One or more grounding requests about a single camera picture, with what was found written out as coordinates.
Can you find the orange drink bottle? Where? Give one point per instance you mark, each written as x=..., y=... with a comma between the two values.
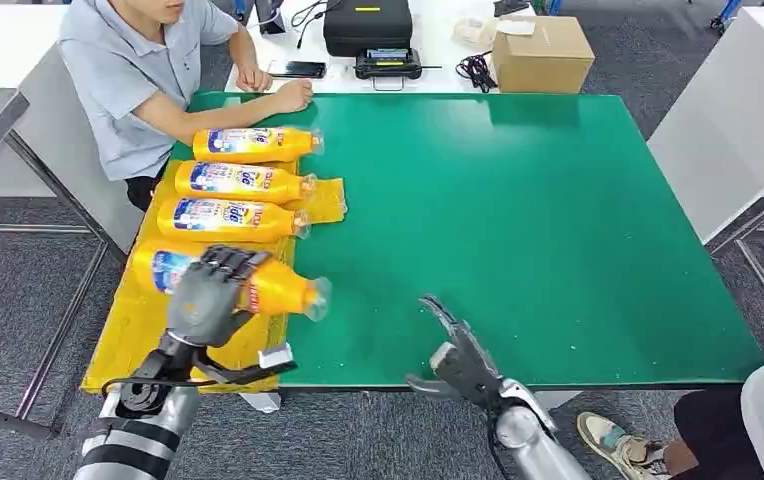
x=223, y=222
x=282, y=288
x=249, y=146
x=236, y=182

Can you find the blue wheeled base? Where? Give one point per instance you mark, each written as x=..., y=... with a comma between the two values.
x=726, y=14

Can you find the white desk with equipment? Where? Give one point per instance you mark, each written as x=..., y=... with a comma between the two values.
x=435, y=73

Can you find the person's left hand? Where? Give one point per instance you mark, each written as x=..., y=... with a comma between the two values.
x=253, y=78

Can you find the brown cardboard box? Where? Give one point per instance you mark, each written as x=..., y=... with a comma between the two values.
x=541, y=56

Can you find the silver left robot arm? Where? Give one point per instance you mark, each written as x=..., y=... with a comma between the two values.
x=137, y=430

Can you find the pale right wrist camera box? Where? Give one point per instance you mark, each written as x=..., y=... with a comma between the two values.
x=442, y=356

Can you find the person's right hand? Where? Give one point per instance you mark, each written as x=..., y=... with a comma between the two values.
x=292, y=96

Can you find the white side table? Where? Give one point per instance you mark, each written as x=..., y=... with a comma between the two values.
x=4, y=46

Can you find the black remote controller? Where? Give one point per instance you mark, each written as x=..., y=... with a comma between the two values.
x=388, y=64

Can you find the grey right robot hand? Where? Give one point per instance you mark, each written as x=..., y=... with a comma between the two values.
x=468, y=374

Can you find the seated person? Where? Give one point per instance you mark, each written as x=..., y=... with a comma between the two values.
x=130, y=73

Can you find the yellow sheet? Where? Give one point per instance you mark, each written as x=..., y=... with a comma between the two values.
x=130, y=338

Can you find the black smartphone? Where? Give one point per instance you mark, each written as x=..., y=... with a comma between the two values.
x=302, y=69

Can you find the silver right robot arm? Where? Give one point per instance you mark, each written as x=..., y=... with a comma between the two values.
x=534, y=444

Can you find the black upright device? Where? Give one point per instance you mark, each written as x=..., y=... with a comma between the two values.
x=270, y=14

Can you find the black carrying case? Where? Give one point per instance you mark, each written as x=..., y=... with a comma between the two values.
x=369, y=26

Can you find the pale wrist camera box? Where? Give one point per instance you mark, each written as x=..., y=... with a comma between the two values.
x=276, y=358
x=442, y=356

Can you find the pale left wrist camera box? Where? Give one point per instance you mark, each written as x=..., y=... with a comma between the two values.
x=276, y=358

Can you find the white table with steel legs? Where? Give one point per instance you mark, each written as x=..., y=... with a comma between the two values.
x=733, y=119

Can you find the person beside the robot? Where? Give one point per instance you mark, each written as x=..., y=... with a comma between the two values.
x=720, y=424

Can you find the green table mat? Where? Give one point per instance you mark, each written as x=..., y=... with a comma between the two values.
x=554, y=252

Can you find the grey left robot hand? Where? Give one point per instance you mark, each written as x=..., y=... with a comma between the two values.
x=206, y=301

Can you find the clear tape roll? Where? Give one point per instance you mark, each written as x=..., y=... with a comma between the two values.
x=473, y=32

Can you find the dark phone at table edge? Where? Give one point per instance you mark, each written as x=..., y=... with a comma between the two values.
x=511, y=6

